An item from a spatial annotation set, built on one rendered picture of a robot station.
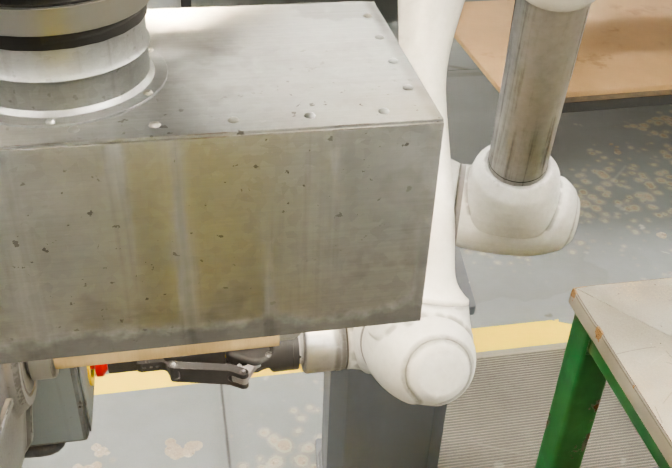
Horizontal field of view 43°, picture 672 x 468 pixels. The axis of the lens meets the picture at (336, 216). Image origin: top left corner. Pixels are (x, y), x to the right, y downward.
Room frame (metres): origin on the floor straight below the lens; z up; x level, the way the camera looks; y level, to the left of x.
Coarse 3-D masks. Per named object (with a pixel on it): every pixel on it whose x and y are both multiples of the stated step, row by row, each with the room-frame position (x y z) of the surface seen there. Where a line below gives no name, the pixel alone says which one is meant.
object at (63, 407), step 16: (80, 368) 0.69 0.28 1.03; (48, 384) 0.67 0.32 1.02; (64, 384) 0.68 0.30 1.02; (80, 384) 0.69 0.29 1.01; (48, 400) 0.67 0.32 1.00; (64, 400) 0.68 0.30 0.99; (80, 400) 0.68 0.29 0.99; (48, 416) 0.67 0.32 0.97; (64, 416) 0.68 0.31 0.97; (80, 416) 0.68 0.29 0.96; (48, 432) 0.67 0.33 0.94; (64, 432) 0.68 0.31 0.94; (80, 432) 0.68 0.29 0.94; (32, 448) 0.69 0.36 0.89; (48, 448) 0.70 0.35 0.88
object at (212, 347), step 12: (276, 336) 0.52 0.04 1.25; (156, 348) 0.50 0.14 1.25; (168, 348) 0.50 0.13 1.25; (180, 348) 0.51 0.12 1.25; (192, 348) 0.51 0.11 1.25; (204, 348) 0.51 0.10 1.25; (216, 348) 0.51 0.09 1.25; (228, 348) 0.51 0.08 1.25; (240, 348) 0.52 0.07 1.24; (252, 348) 0.52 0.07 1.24; (60, 360) 0.49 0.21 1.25; (72, 360) 0.49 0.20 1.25; (84, 360) 0.49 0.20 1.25; (96, 360) 0.49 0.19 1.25; (108, 360) 0.49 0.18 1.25; (120, 360) 0.50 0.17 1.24; (132, 360) 0.50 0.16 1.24
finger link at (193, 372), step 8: (176, 368) 0.74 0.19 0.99; (184, 368) 0.74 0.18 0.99; (192, 368) 0.75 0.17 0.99; (200, 368) 0.75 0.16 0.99; (208, 368) 0.75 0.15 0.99; (216, 368) 0.75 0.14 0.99; (224, 368) 0.75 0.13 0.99; (232, 368) 0.75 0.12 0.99; (240, 368) 0.75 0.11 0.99; (184, 376) 0.74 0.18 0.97; (192, 376) 0.74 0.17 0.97; (200, 376) 0.74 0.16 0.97; (208, 376) 0.74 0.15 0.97; (216, 376) 0.74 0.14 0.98; (224, 376) 0.74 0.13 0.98; (240, 376) 0.74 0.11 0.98; (248, 376) 0.74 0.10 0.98; (232, 384) 0.74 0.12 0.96; (240, 384) 0.74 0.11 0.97; (248, 384) 0.74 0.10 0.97
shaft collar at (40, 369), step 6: (36, 360) 0.48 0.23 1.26; (42, 360) 0.48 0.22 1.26; (48, 360) 0.48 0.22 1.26; (30, 366) 0.48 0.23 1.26; (36, 366) 0.48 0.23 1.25; (42, 366) 0.48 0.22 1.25; (48, 366) 0.48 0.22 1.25; (54, 366) 0.48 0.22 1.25; (30, 372) 0.47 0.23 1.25; (36, 372) 0.48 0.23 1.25; (42, 372) 0.48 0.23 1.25; (48, 372) 0.48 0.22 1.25; (54, 372) 0.48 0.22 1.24; (30, 378) 0.48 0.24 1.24; (36, 378) 0.48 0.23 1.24; (42, 378) 0.48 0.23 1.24; (48, 378) 0.48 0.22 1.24
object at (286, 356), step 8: (280, 344) 0.78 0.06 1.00; (288, 344) 0.78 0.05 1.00; (296, 344) 0.78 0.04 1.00; (232, 352) 0.78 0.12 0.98; (240, 352) 0.78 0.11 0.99; (248, 352) 0.78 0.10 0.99; (256, 352) 0.78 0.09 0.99; (264, 352) 0.78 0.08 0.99; (272, 352) 0.77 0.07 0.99; (280, 352) 0.78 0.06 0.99; (288, 352) 0.78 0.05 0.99; (296, 352) 0.78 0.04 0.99; (232, 360) 0.77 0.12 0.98; (240, 360) 0.77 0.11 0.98; (248, 360) 0.77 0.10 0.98; (256, 360) 0.76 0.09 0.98; (264, 360) 0.77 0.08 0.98; (272, 360) 0.77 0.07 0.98; (280, 360) 0.77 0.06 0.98; (288, 360) 0.78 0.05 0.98; (296, 360) 0.78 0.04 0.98; (264, 368) 0.77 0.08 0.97; (272, 368) 0.77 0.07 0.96; (280, 368) 0.78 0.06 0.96; (288, 368) 0.78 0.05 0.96; (296, 368) 0.78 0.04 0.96
